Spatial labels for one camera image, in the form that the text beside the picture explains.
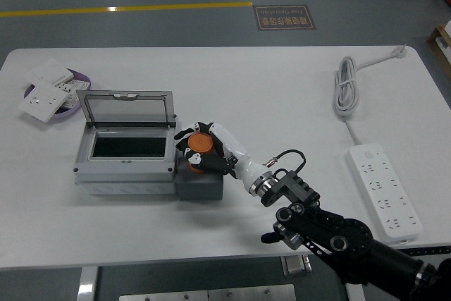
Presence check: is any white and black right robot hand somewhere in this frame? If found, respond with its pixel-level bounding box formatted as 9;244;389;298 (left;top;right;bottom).
174;121;272;195

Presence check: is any orange cylinder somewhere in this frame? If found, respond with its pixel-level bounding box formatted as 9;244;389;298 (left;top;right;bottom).
186;132;216;174

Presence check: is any grey electrical box clear lid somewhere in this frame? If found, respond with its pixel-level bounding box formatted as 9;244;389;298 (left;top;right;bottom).
73;90;183;196

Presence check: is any grey cube with round hole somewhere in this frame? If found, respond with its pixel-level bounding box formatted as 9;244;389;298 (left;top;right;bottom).
175;155;225;202

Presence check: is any white power strip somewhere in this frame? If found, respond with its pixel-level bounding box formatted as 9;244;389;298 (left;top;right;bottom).
344;142;424;245

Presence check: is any dark floor sign orange text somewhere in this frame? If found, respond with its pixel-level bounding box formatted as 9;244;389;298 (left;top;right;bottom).
253;4;317;32

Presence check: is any white table leg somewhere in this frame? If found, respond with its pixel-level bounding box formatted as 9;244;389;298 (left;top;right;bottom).
76;266;99;301
345;282;367;301

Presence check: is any white many-hole socket plate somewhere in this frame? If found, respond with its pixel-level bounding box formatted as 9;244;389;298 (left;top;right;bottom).
54;79;91;110

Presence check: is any black table control panel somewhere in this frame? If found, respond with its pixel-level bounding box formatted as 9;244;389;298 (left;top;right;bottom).
401;245;451;256

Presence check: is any wooden crate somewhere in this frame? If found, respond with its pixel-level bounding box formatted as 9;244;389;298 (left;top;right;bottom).
426;22;451;82

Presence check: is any grey metal table bracket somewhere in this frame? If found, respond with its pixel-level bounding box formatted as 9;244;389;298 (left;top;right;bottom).
280;254;313;277

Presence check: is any white power cord with plug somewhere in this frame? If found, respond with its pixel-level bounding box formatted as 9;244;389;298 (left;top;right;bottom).
333;44;409;147

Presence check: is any grey metal base plate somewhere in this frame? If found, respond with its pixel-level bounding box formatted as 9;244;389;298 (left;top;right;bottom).
118;283;297;301

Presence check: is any white five-hole wall socket plate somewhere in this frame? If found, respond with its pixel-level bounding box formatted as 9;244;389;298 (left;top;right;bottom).
18;83;71;124

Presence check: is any white wall switch plate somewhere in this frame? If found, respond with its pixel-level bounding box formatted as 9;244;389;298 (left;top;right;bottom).
23;57;75;86

